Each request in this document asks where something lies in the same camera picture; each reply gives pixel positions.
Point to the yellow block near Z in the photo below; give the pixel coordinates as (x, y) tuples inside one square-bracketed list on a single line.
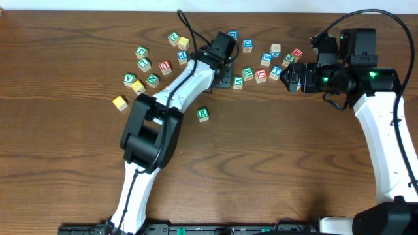
[(183, 43)]

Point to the green N wooden block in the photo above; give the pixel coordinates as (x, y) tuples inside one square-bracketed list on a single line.
[(153, 80)]

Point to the blue d wooden block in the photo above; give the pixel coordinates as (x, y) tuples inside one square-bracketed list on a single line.
[(247, 46), (233, 34)]

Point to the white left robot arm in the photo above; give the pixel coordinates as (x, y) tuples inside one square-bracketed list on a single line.
[(151, 133)]

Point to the green B wooden block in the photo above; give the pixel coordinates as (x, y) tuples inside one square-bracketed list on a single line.
[(247, 73)]

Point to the yellow block near N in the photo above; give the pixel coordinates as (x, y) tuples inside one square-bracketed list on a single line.
[(138, 87)]

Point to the red M wooden block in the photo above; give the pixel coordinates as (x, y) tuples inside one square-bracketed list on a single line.
[(297, 53)]

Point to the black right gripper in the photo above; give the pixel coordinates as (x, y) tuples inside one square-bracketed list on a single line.
[(311, 70)]

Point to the blue X wooden block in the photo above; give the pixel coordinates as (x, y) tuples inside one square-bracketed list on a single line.
[(275, 50)]

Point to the blue T wooden block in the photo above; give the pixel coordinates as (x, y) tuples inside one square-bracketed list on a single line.
[(275, 72)]

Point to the green R wooden block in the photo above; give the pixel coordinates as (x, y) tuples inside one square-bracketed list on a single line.
[(203, 114)]

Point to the yellow block far left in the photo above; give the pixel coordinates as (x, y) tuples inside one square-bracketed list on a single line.
[(120, 103)]

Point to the blue D wooden block right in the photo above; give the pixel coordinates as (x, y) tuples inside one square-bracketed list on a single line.
[(247, 46)]

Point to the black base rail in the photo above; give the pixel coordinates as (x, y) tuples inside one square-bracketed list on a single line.
[(165, 229)]

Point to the green V wooden block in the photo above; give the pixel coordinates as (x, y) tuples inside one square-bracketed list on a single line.
[(238, 82)]

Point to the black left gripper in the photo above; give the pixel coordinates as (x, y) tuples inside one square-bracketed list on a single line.
[(223, 79)]

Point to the blue D wooden block back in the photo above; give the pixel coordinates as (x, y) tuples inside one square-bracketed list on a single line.
[(233, 34)]

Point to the red U wooden block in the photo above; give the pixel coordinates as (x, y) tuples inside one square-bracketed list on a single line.
[(261, 76)]

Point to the blue 5 wooden block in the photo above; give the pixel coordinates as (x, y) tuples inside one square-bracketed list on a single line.
[(266, 59)]

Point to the red U block left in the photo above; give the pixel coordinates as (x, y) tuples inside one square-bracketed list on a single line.
[(165, 67)]

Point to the blue P wooden block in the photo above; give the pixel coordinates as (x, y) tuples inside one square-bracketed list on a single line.
[(182, 57)]

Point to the green 7 wooden block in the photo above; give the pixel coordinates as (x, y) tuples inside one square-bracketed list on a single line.
[(144, 65)]

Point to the green J wooden block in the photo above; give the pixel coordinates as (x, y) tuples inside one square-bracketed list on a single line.
[(288, 59)]

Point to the green J block left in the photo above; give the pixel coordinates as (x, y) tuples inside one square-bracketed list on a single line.
[(141, 52)]

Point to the green V block left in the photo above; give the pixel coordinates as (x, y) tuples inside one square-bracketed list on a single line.
[(129, 79)]

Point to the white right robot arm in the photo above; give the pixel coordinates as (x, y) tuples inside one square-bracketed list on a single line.
[(349, 66)]

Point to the green Z wooden block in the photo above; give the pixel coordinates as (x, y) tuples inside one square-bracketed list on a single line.
[(174, 38)]

